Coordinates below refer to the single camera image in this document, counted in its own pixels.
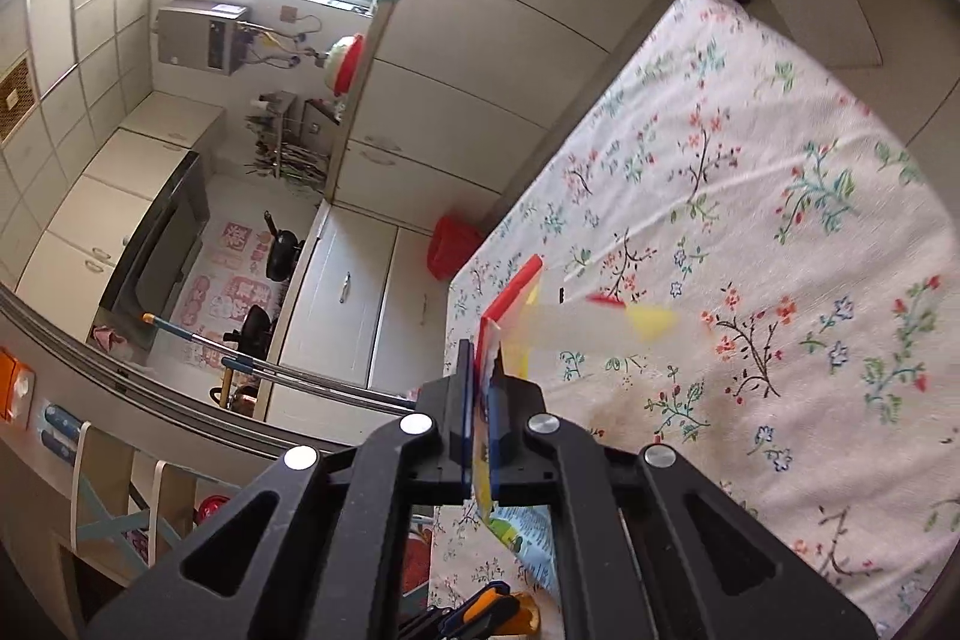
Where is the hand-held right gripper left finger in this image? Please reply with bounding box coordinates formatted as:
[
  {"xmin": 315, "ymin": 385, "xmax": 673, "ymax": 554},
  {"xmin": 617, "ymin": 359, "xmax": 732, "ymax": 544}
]
[{"xmin": 82, "ymin": 340, "xmax": 477, "ymax": 640}]

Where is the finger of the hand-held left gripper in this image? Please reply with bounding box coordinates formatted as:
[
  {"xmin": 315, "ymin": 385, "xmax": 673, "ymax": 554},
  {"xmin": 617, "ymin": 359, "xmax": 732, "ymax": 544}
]
[{"xmin": 397, "ymin": 580, "xmax": 526, "ymax": 640}]

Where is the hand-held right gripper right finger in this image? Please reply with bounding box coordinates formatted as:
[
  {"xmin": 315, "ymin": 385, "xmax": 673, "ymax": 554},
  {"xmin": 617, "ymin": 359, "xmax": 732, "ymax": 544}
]
[{"xmin": 484, "ymin": 370, "xmax": 878, "ymax": 640}]

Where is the red and yellow packet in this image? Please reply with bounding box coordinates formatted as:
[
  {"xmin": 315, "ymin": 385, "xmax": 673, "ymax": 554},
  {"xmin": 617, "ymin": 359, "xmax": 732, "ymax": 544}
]
[{"xmin": 477, "ymin": 255, "xmax": 680, "ymax": 521}]

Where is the printed snack packet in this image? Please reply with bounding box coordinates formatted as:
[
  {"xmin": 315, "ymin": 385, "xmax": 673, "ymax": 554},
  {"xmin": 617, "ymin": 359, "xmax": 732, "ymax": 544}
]
[{"xmin": 486, "ymin": 506, "xmax": 560, "ymax": 603}]

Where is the white base cabinet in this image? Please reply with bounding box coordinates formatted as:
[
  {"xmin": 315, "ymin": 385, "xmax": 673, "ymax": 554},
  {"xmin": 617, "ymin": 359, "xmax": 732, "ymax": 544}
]
[{"xmin": 266, "ymin": 201, "xmax": 451, "ymax": 420}]

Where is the red waste bin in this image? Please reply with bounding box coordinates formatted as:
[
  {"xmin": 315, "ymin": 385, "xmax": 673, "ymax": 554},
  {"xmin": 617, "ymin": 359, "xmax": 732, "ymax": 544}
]
[{"xmin": 427, "ymin": 215, "xmax": 485, "ymax": 280}]

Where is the metal mop with blue fittings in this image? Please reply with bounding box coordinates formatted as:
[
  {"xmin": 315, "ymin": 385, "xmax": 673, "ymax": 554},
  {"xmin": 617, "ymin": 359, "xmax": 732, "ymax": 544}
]
[{"xmin": 141, "ymin": 312, "xmax": 417, "ymax": 407}]

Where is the black pot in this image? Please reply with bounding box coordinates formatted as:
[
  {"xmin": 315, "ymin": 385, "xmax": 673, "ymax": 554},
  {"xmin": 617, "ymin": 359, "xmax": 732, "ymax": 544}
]
[{"xmin": 225, "ymin": 304, "xmax": 275, "ymax": 360}]

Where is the black frying pan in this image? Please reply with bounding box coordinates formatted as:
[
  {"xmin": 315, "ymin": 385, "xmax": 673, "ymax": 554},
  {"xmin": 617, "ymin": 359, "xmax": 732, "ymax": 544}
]
[{"xmin": 262, "ymin": 209, "xmax": 307, "ymax": 283}]

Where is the metal utensil rack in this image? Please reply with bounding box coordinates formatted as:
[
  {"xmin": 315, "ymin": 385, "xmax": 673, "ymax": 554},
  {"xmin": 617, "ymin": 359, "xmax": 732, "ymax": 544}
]
[{"xmin": 244, "ymin": 91, "xmax": 331, "ymax": 191}]

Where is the white tall cupboard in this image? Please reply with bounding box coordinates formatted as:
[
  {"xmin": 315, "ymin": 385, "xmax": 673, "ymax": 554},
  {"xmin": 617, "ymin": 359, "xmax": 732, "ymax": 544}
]
[{"xmin": 324, "ymin": 0, "xmax": 676, "ymax": 232}]

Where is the floral tablecloth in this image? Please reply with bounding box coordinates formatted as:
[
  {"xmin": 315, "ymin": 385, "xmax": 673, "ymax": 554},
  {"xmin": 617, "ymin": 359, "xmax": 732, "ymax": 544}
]
[{"xmin": 427, "ymin": 0, "xmax": 950, "ymax": 640}]

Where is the black range hood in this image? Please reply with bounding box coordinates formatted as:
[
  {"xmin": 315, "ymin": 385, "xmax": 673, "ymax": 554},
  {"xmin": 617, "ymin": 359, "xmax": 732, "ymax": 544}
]
[{"xmin": 97, "ymin": 151, "xmax": 211, "ymax": 341}]

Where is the red and white bowl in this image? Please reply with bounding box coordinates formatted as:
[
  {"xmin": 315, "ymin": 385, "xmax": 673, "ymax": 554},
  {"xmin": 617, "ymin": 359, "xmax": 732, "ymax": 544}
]
[{"xmin": 328, "ymin": 32, "xmax": 367, "ymax": 95}]

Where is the white chair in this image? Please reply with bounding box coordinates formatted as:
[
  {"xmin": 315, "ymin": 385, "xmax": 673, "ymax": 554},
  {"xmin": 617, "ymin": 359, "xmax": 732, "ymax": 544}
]
[{"xmin": 67, "ymin": 419, "xmax": 196, "ymax": 570}]

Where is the grey water heater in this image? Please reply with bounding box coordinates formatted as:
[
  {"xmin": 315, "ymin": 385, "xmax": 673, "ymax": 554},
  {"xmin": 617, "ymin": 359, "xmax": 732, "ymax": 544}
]
[{"xmin": 156, "ymin": 0, "xmax": 250, "ymax": 77}]

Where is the blue wall fitting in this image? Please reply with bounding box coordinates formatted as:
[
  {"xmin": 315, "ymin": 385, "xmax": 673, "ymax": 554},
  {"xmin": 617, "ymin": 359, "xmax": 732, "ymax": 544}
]
[{"xmin": 41, "ymin": 404, "xmax": 83, "ymax": 453}]

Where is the white wall cabinet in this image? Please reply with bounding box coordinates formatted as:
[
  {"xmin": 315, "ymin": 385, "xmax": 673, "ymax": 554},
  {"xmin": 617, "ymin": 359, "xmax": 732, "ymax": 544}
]
[{"xmin": 15, "ymin": 92, "xmax": 226, "ymax": 304}]

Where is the orange wall switch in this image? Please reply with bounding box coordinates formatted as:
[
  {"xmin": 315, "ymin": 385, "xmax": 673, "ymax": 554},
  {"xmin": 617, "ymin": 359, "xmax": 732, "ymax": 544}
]
[{"xmin": 0, "ymin": 347, "xmax": 38, "ymax": 423}]

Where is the wall vent grille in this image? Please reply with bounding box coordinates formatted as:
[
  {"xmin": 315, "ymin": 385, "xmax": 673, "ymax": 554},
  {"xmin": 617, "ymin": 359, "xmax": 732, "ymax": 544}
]
[{"xmin": 0, "ymin": 51, "xmax": 38, "ymax": 142}]

